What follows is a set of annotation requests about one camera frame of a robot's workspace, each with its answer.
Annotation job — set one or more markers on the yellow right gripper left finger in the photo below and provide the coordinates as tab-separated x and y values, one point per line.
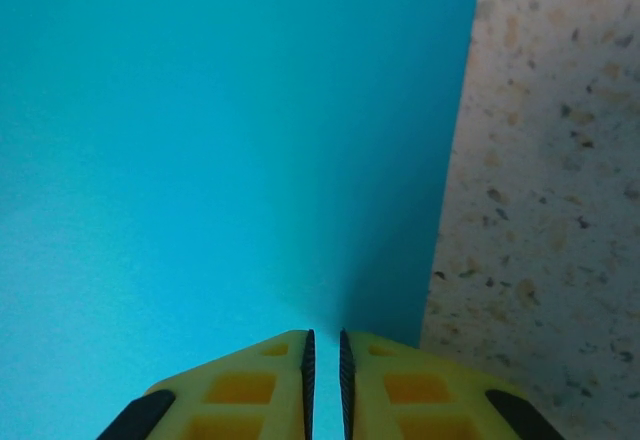
240	390

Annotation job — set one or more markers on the teal cloth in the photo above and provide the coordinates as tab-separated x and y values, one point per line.
200	160

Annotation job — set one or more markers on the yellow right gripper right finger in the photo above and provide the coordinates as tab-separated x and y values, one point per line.
415	390

